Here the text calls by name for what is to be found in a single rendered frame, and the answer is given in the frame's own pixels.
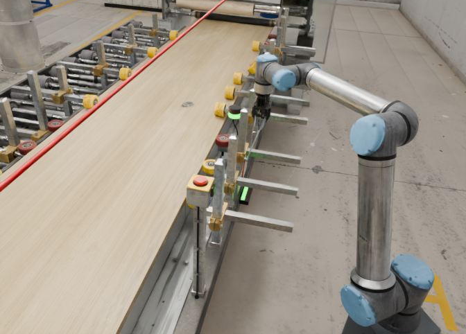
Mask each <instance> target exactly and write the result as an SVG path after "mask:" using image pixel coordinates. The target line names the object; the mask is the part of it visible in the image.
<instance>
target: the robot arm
mask: <svg viewBox="0 0 466 334"><path fill-rule="evenodd" d="M298 85H306V86H307V87H309V88H311V89H314V90H316V91H318V92H320V93H321V94H323V95H325V96H327V97H328V98H330V99H332V100H334V101H336V102H337V103H340V104H341V105H344V106H345V107H347V108H349V109H351V110H353V111H354V112H356V113H358V114H360V115H361V116H364V117H362V118H360V119H358V120H357V121H356V122H355V123H354V124H353V126H352V129H351V131H350V136H349V139H350V143H351V145H352V146H353V147H352V148H353V150H354V151H355V152H356V153H357V154H358V155H357V156H358V158H359V163H358V202H357V240H356V267H354V268H353V269H352V270H351V273H350V283H349V284H348V285H344V287H342V289H341V291H340V296H341V298H340V299H341V301H342V304H343V307H344V309H345V310H346V312H347V313H348V315H349V316H350V317H351V318H352V319H353V320H354V321H355V322H356V323H357V324H359V325H361V326H370V325H373V324H376V323H378V324H379V325H380V326H382V327H383V328H385V329H386V330H388V331H390V332H392V333H396V334H409V333H412V332H413V331H414V330H415V329H416V328H417V326H418V324H419V322H420V308H421V306H422V304H423V302H424V300H425V299H426V296H427V295H428V293H429V290H430V289H431V288H432V286H433V282H434V278H435V277H434V273H433V272H432V269H431V268H430V267H429V266H428V265H427V264H426V263H425V262H424V261H423V260H421V259H419V258H417V257H415V256H412V255H410V254H400V255H397V256H396V257H394V259H393V260H392V263H391V265H390V255H391V240H392V212H393V197H394V182H395V159H396V157H397V147H400V146H404V145H406V144H407V143H409V142H411V141H412V140H413V139H414V138H415V136H416V134H417V131H418V129H419V120H418V117H417V114H416V113H415V111H414V110H413V109H412V108H411V107H410V106H408V105H407V104H406V103H403V102H401V101H399V100H394V101H392V102H390V101H388V100H386V99H383V98H381V97H379V96H377V95H374V94H372V93H370V92H368V91H366V90H364V89H362V88H360V87H357V86H355V85H353V84H351V83H349V82H347V81H344V80H342V79H340V78H338V77H336V76H333V75H331V74H330V73H327V72H325V71H323V70H322V68H321V66H320V65H319V64H318V63H315V62H309V63H306V64H295V65H288V66H282V65H280V64H278V63H277V57H276V56H275V55H269V54H264V55H259V56H258V57H257V61H256V70H255V77H254V91H255V94H256V95H257V100H256V102H254V105H253V106H252V117H253V119H254V126H255V127H256V128H257V130H259V131H260V130H261V129H262V128H263V127H264V125H265V124H266V122H267V120H268V119H269V118H270V110H271V109H269V107H270V104H269V100H270V97H269V96H270V94H271V93H272V92H273V87H274V88H276V89H278V90H280V91H288V90H290V89H291V88H293V86H298ZM259 117H261V125H260V127H259Z"/></svg>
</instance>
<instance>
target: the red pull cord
mask: <svg viewBox="0 0 466 334"><path fill-rule="evenodd" d="M225 1H226V0H222V1H221V2H220V3H219V4H218V5H216V6H215V7H214V8H212V9H211V10H210V11H209V12H208V13H207V14H206V15H204V16H203V17H201V18H200V19H199V20H198V21H197V22H196V23H195V24H193V25H192V26H191V27H189V28H188V29H187V30H186V31H185V32H183V34H181V35H180V36H179V37H177V38H176V39H175V40H173V41H172V42H171V43H170V44H169V45H168V46H166V47H165V48H164V49H163V50H161V51H160V52H159V53H158V54H157V55H156V56H154V57H153V58H152V59H151V60H149V61H148V62H147V63H145V65H144V66H142V67H141V68H140V69H138V70H137V71H136V72H135V73H133V74H132V75H131V76H130V77H129V78H128V79H126V80H125V81H124V82H122V83H121V84H120V85H119V86H118V87H117V88H116V89H114V90H113V91H112V92H110V93H109V94H108V95H107V96H106V97H105V98H103V99H102V100H101V101H100V102H98V103H97V104H96V105H95V106H93V108H91V109H90V110H89V111H88V112H86V113H85V114H84V115H82V116H81V117H80V118H79V119H78V120H77V121H75V122H74V123H73V124H72V125H70V126H69V127H68V128H67V129H66V130H65V131H63V132H62V133H61V134H59V135H58V136H57V137H56V138H54V140H52V141H51V142H50V143H49V144H47V145H46V146H45V147H43V148H42V149H41V150H40V151H39V152H38V153H37V154H35V155H34V156H33V157H31V158H30V159H29V160H28V161H27V162H26V163H25V164H23V165H22V166H20V167H19V168H18V169H17V170H16V171H15V172H14V173H12V174H11V175H10V176H8V177H7V178H6V179H5V180H3V181H2V183H0V192H2V190H3V189H5V188H6V187H7V186H8V185H10V184H11V183H12V182H13V181H15V180H16V179H17V178H18V177H19V176H20V175H21V174H22V173H24V172H25V171H26V170H27V169H29V168H30V167H31V166H32V165H33V164H34V163H35V162H36V161H38V160H39V159H40V158H41V157H43V156H44V155H45V154H46V153H47V152H48V151H49V150H51V149H52V148H53V147H54V146H56V145H57V144H58V143H59V142H60V141H61V140H63V139H64V138H65V137H66V136H67V135H68V134H70V133H71V132H72V131H73V130H75V129H76V128H77V127H78V126H79V125H80V124H81V123H82V122H83V121H85V120H86V119H87V118H89V117H90V116H91V115H92V114H93V113H94V112H95V111H96V110H98V109H99V108H100V107H101V106H102V105H104V104H105V103H106V102H108V101H109V99H111V98H112V97H113V96H114V95H115V94H117V93H118V92H119V91H120V90H121V89H123V88H124V87H125V86H126V85H127V84H128V83H129V82H131V81H132V80H133V79H134V78H136V77H137V76H138V75H139V74H140V73H141V72H142V71H143V70H145V69H146V68H147V67H148V66H150V65H151V64H152V63H153V62H154V61H156V59H157V58H159V57H160V56H161V55H162V54H164V53H165V52H166V51H167V50H169V49H170V48H171V47H172V46H173V45H174V44H175V43H176V42H178V41H179V40H180V39H181V38H183V37H184V36H185V35H186V34H187V33H188V32H189V31H190V30H192V29H193V28H194V27H195V26H197V25H198V24H199V23H200V22H201V21H202V20H203V19H204V18H206V17H207V16H208V15H209V14H211V13H212V12H213V11H214V10H215V9H217V7H219V6H220V5H221V4H222V3H223V2H225Z"/></svg>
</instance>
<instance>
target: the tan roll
mask: <svg viewBox="0 0 466 334"><path fill-rule="evenodd" d="M221 1H222V0H168V2H171V3H176V5H177V7H178V8H185V9H192V10H203V11H210V10H211V9H212V8H214V7H215V6H216V5H218V4H219V3H220V2H221ZM254 5H255V3H246V2H239V1H227V0H226V1H225V2H223V3H222V4H221V5H220V6H219V7H217V9H215V10H214V11H213V12H221V13H227V14H233V15H245V16H251V17H253V16H254V12H262V13H268V14H274V15H278V14H279V11H277V10H265V9H258V8H254Z"/></svg>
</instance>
